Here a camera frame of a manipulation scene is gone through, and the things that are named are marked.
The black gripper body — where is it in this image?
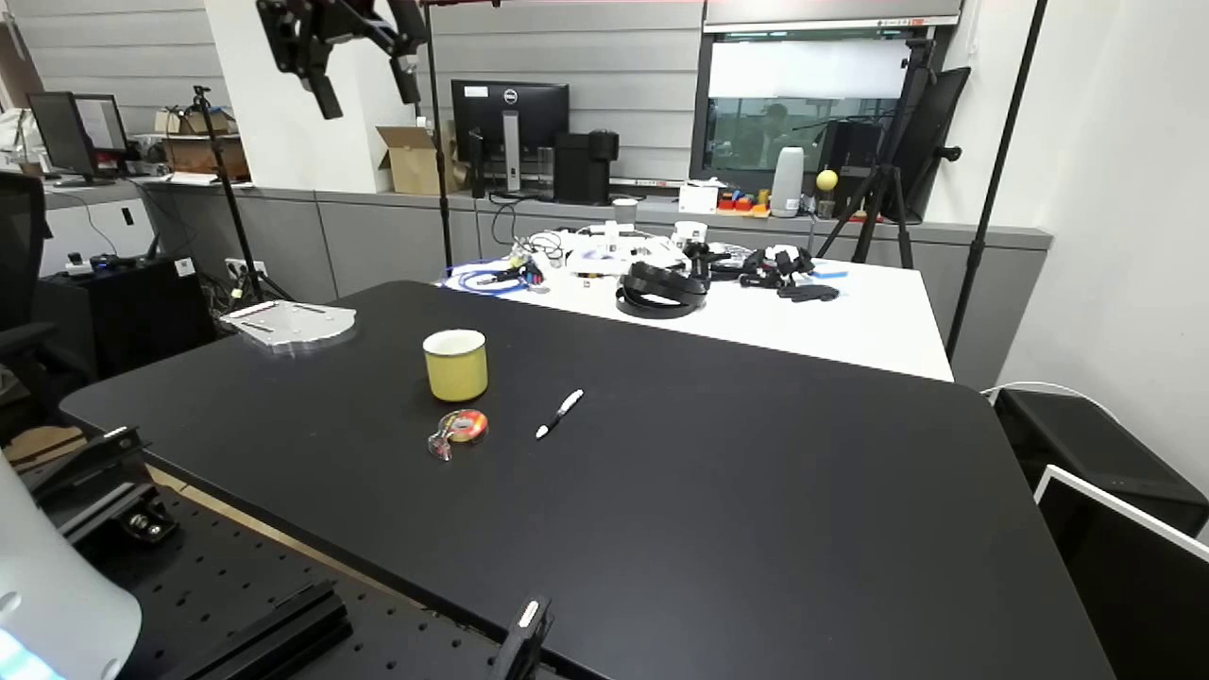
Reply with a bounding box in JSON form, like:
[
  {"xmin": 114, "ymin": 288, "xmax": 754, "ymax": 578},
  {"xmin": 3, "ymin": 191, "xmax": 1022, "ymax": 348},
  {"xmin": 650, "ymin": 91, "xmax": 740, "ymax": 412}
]
[{"xmin": 256, "ymin": 0, "xmax": 431, "ymax": 73}]

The black and white pen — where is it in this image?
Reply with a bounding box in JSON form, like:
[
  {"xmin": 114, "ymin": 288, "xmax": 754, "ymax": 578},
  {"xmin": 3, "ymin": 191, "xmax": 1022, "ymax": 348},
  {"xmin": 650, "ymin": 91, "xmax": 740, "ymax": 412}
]
[{"xmin": 534, "ymin": 384, "xmax": 591, "ymax": 445}]

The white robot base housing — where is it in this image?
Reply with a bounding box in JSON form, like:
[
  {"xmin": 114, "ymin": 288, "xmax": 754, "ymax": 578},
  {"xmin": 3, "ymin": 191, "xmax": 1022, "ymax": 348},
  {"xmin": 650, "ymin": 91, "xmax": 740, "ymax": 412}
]
[{"xmin": 0, "ymin": 452, "xmax": 145, "ymax": 680}]

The yellow mug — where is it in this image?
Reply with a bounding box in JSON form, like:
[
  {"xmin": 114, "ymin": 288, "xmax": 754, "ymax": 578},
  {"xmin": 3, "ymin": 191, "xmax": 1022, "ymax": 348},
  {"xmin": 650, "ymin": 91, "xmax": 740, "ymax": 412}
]
[{"xmin": 421, "ymin": 326, "xmax": 490, "ymax": 409}]

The upright black stand pole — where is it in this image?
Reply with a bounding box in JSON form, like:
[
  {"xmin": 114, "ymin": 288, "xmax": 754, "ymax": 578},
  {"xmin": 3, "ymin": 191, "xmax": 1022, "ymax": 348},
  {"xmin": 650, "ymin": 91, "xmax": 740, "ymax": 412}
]
[{"xmin": 425, "ymin": 29, "xmax": 459, "ymax": 277}]

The small open cardboard box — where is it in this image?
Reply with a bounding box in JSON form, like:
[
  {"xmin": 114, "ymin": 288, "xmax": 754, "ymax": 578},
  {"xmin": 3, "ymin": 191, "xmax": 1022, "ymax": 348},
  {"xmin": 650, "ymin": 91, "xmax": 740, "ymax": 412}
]
[{"xmin": 373, "ymin": 120, "xmax": 445, "ymax": 200}]

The black monitor with silver stand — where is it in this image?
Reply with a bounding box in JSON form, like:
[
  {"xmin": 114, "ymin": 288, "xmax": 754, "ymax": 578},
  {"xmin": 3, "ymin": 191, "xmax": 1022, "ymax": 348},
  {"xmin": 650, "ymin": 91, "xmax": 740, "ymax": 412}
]
[{"xmin": 449, "ymin": 76, "xmax": 576, "ymax": 200}]

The brown wooden box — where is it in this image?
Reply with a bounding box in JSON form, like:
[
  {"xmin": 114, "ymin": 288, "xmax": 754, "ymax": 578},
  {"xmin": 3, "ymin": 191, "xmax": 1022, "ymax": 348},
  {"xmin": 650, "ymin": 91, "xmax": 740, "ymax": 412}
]
[{"xmin": 158, "ymin": 130, "xmax": 254, "ymax": 180}]

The thin black tripod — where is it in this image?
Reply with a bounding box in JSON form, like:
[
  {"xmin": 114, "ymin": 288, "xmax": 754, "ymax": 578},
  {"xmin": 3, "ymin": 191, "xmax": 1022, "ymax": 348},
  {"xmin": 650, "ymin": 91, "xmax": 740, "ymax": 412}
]
[{"xmin": 186, "ymin": 82, "xmax": 291, "ymax": 310}]

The grey partition counter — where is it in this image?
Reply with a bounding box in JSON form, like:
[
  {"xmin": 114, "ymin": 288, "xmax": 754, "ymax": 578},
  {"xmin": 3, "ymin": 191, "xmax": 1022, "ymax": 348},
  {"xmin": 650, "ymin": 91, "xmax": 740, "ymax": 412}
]
[{"xmin": 133, "ymin": 175, "xmax": 1055, "ymax": 394}]

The black box computer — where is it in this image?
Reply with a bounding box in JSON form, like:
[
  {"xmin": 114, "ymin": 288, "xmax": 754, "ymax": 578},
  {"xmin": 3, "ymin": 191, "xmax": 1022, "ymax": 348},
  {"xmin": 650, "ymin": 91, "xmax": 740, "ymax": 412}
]
[{"xmin": 551, "ymin": 130, "xmax": 623, "ymax": 208}]

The silver metal mounting plate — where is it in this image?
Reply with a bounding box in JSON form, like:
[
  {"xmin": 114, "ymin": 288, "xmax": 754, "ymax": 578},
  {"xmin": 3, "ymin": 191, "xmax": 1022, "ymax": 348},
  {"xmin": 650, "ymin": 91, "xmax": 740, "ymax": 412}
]
[{"xmin": 218, "ymin": 296, "xmax": 364, "ymax": 364}]

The small dark desk monitor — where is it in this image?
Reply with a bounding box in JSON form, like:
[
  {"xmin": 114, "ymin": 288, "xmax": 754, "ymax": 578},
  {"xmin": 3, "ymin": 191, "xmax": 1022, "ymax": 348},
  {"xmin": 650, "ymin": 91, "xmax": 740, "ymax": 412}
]
[{"xmin": 26, "ymin": 87, "xmax": 133, "ymax": 180}]

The white parts clutter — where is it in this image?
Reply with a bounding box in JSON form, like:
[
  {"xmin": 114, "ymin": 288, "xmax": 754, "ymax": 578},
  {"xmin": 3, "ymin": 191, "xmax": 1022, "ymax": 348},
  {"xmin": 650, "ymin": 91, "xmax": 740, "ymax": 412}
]
[{"xmin": 527, "ymin": 218, "xmax": 709, "ymax": 282}]

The black low cabinet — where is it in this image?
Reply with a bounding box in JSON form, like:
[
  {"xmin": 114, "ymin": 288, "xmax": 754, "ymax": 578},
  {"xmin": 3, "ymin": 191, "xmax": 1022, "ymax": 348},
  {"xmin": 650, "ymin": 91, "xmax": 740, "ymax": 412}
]
[{"xmin": 36, "ymin": 254, "xmax": 218, "ymax": 380}]

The small white box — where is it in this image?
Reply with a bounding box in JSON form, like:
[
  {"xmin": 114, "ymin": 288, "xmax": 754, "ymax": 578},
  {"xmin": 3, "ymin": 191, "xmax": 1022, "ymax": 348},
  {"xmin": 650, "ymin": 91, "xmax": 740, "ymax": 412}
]
[{"xmin": 677, "ymin": 180, "xmax": 725, "ymax": 215}]

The black headset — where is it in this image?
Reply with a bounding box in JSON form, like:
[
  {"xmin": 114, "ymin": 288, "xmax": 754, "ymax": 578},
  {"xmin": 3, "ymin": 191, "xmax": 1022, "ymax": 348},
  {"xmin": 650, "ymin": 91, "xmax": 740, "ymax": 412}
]
[{"xmin": 611, "ymin": 256, "xmax": 713, "ymax": 320}]

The orange wrapped candy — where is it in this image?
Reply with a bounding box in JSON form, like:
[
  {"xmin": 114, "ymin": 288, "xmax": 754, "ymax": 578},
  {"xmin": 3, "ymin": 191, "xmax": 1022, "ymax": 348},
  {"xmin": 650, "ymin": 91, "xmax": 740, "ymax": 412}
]
[{"xmin": 425, "ymin": 403, "xmax": 490, "ymax": 465}]

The black office chair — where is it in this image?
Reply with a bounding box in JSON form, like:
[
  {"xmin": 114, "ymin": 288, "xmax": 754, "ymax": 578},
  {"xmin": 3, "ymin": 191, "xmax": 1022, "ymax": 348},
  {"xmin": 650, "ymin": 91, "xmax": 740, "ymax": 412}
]
[{"xmin": 0, "ymin": 165, "xmax": 61, "ymax": 426}]

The white cylinder speaker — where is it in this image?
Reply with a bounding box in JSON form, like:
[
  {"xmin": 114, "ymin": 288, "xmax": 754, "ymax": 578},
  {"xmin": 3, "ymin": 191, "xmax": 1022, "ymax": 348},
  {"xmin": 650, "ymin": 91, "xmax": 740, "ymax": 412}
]
[{"xmin": 767, "ymin": 145, "xmax": 810, "ymax": 218}]

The glass window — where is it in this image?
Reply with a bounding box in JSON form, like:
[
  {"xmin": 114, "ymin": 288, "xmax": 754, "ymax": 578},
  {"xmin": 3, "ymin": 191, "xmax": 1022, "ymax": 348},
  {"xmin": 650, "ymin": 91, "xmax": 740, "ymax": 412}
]
[{"xmin": 687, "ymin": 24, "xmax": 940, "ymax": 198}]

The black perforated breadboard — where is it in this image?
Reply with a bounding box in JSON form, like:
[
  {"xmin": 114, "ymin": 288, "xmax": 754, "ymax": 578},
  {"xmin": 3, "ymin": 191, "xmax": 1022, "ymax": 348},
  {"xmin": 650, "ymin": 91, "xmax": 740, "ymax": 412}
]
[{"xmin": 73, "ymin": 482, "xmax": 577, "ymax": 680}]

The white table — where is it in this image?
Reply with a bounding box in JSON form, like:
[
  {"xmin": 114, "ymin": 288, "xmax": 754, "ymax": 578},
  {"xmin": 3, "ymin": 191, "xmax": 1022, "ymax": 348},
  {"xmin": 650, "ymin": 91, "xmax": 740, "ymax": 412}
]
[{"xmin": 441, "ymin": 241, "xmax": 961, "ymax": 384}]

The black tilted panel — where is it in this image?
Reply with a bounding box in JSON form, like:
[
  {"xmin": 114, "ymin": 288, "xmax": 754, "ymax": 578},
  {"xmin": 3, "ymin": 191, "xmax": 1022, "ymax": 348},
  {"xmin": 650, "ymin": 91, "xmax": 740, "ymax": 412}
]
[{"xmin": 818, "ymin": 64, "xmax": 975, "ymax": 228}]

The black clamp with silver tip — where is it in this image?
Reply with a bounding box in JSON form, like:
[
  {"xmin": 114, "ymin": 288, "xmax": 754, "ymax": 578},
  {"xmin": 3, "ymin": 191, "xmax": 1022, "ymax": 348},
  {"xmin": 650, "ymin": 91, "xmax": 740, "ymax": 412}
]
[{"xmin": 489, "ymin": 598, "xmax": 551, "ymax": 680}]

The slanted black stand pole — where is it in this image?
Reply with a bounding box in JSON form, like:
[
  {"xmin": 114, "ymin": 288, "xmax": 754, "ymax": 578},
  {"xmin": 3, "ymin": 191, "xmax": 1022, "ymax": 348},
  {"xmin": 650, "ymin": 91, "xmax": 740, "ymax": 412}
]
[{"xmin": 940, "ymin": 0, "xmax": 1052, "ymax": 364}]

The black case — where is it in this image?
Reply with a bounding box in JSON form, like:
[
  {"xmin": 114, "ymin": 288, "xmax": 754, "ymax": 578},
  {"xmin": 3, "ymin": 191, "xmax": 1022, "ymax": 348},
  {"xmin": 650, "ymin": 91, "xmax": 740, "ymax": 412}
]
[{"xmin": 989, "ymin": 384, "xmax": 1209, "ymax": 540}]

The white-edged black panel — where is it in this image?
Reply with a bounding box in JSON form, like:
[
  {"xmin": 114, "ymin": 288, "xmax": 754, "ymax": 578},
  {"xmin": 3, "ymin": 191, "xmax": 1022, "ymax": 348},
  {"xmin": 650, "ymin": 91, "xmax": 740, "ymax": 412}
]
[{"xmin": 1031, "ymin": 460, "xmax": 1209, "ymax": 680}]

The blue cable coil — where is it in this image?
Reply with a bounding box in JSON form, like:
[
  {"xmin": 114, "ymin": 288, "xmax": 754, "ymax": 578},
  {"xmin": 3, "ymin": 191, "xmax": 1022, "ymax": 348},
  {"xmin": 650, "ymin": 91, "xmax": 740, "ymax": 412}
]
[{"xmin": 441, "ymin": 254, "xmax": 549, "ymax": 304}]

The black cable bundle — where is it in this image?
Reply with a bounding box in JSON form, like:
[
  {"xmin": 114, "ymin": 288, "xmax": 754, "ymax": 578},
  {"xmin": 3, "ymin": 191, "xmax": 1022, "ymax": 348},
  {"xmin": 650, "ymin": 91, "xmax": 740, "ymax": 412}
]
[{"xmin": 735, "ymin": 241, "xmax": 844, "ymax": 306}]

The black metal bracket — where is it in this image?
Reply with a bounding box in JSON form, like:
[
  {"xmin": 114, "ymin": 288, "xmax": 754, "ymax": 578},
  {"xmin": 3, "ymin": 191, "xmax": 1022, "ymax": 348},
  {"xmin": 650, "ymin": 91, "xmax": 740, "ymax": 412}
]
[{"xmin": 21, "ymin": 424, "xmax": 182, "ymax": 548}]

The black camera tripod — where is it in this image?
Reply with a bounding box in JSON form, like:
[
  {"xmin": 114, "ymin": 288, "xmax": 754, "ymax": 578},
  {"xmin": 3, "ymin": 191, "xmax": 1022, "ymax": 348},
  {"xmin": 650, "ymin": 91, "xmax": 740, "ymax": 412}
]
[{"xmin": 811, "ymin": 35, "xmax": 969, "ymax": 273}]

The black rail block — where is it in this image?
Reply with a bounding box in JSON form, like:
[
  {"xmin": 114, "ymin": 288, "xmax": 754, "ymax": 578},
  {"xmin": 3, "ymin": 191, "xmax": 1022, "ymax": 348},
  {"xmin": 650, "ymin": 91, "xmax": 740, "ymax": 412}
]
[{"xmin": 186, "ymin": 583, "xmax": 357, "ymax": 680}]

